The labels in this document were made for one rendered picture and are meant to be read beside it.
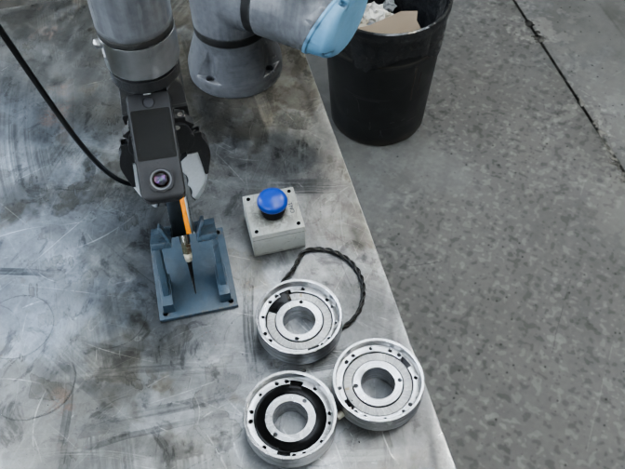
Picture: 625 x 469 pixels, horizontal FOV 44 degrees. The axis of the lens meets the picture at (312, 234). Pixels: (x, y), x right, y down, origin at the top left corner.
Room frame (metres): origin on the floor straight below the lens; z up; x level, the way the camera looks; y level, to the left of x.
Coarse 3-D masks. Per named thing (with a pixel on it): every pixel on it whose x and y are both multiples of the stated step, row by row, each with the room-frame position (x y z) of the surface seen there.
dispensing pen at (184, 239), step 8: (168, 208) 0.58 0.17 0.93; (176, 208) 0.58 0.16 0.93; (168, 216) 0.57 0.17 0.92; (176, 216) 0.57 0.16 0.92; (176, 224) 0.57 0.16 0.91; (176, 232) 0.56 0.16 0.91; (184, 232) 0.56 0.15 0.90; (184, 240) 0.56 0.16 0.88; (184, 248) 0.56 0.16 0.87; (184, 256) 0.55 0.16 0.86; (192, 256) 0.56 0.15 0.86; (192, 264) 0.55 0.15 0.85; (192, 272) 0.54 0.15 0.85; (192, 280) 0.54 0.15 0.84
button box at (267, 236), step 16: (288, 192) 0.67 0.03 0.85; (256, 208) 0.64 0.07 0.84; (288, 208) 0.64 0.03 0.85; (256, 224) 0.62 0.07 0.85; (272, 224) 0.62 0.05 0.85; (288, 224) 0.62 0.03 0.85; (256, 240) 0.60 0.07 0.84; (272, 240) 0.60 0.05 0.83; (288, 240) 0.61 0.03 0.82; (304, 240) 0.61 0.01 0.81; (256, 256) 0.60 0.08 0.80
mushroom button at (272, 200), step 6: (264, 192) 0.65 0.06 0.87; (270, 192) 0.65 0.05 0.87; (276, 192) 0.65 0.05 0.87; (282, 192) 0.65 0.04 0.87; (258, 198) 0.64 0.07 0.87; (264, 198) 0.64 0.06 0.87; (270, 198) 0.64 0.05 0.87; (276, 198) 0.64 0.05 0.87; (282, 198) 0.64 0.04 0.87; (258, 204) 0.63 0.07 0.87; (264, 204) 0.63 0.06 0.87; (270, 204) 0.63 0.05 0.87; (276, 204) 0.63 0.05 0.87; (282, 204) 0.63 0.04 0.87; (264, 210) 0.62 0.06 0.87; (270, 210) 0.62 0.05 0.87; (276, 210) 0.62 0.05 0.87; (282, 210) 0.62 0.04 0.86
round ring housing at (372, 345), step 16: (352, 352) 0.44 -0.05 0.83; (368, 352) 0.44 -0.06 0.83; (384, 352) 0.44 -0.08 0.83; (400, 352) 0.44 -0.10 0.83; (336, 368) 0.41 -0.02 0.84; (368, 368) 0.41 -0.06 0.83; (384, 368) 0.41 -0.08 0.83; (416, 368) 0.41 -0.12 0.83; (336, 384) 0.39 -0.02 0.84; (352, 384) 0.40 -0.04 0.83; (400, 384) 0.39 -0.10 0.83; (416, 384) 0.39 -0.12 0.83; (336, 400) 0.38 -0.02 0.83; (368, 400) 0.37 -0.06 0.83; (384, 400) 0.37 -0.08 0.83; (416, 400) 0.37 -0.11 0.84; (352, 416) 0.35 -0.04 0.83; (368, 416) 0.36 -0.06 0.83; (384, 416) 0.36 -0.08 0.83; (400, 416) 0.35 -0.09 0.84
